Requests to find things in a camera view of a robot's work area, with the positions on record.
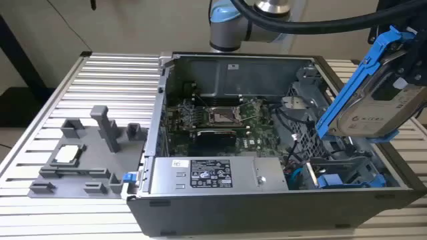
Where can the CPU socket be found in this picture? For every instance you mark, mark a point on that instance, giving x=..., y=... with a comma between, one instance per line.
x=221, y=117

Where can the green Dell motherboard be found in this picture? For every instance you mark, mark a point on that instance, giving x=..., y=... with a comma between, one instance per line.
x=263, y=140

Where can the black furniture frame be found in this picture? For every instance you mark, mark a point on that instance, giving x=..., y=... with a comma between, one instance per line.
x=23, y=107

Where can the metal disk bay cage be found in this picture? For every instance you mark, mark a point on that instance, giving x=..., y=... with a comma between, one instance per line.
x=301, y=135

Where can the grey parts rack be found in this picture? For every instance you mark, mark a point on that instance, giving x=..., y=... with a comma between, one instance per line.
x=97, y=160

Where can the silver power supply unit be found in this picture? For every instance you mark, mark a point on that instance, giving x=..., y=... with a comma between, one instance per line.
x=247, y=172

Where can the black graphics card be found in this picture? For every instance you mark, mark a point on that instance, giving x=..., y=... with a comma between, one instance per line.
x=217, y=140

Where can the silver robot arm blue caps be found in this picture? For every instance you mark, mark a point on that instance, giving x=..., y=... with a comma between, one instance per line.
x=227, y=32

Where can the hard disk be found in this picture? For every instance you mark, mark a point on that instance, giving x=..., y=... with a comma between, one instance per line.
x=367, y=112

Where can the silver CPU chip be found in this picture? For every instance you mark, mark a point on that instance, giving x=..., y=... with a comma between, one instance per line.
x=67, y=153

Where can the black open PC case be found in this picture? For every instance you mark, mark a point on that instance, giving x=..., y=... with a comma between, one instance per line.
x=234, y=215

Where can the silver metal bracket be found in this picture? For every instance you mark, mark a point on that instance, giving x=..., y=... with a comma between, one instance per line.
x=294, y=102

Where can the blue case latch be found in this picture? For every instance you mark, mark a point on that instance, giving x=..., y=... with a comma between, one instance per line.
x=129, y=177

